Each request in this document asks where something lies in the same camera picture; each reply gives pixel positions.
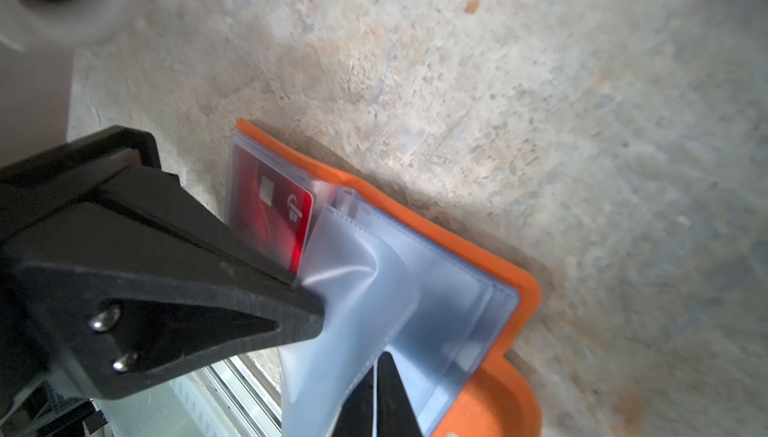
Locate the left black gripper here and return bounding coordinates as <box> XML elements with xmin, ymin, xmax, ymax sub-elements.
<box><xmin>1</xmin><ymin>127</ymin><xmax>324</xmax><ymax>418</ymax></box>

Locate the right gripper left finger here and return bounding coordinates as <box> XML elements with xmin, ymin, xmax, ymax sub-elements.
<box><xmin>331</xmin><ymin>370</ymin><xmax>375</xmax><ymax>437</ymax></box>

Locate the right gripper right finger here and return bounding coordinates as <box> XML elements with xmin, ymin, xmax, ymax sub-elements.
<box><xmin>376</xmin><ymin>352</ymin><xmax>422</xmax><ymax>437</ymax></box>

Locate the orange leather card holder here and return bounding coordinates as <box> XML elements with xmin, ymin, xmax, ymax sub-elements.
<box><xmin>232</xmin><ymin>120</ymin><xmax>542</xmax><ymax>436</ymax></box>

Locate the aluminium mounting rail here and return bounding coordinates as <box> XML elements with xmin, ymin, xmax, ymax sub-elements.
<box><xmin>94</xmin><ymin>356</ymin><xmax>282</xmax><ymax>436</ymax></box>

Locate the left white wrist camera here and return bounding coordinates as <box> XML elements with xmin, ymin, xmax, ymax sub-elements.
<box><xmin>1</xmin><ymin>0</ymin><xmax>138</xmax><ymax>165</ymax></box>

